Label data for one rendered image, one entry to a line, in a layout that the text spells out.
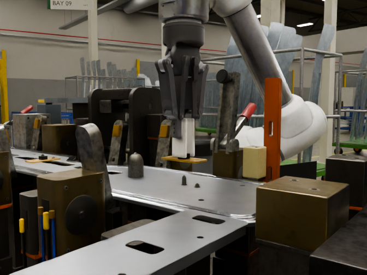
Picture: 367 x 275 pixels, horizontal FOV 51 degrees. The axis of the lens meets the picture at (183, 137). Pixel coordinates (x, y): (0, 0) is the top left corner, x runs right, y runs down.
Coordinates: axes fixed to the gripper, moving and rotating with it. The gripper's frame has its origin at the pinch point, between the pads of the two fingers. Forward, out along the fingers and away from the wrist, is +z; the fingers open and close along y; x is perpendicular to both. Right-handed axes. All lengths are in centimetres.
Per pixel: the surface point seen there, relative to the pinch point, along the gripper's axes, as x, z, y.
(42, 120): -69, 0, -14
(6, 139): -38.7, 1.9, 13.3
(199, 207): 11.1, 8.9, 10.2
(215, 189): 6.6, 8.8, -0.8
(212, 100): -620, -12, -932
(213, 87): -628, -53, -946
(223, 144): 0.4, 2.4, -13.2
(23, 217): -19.8, 14.0, 20.5
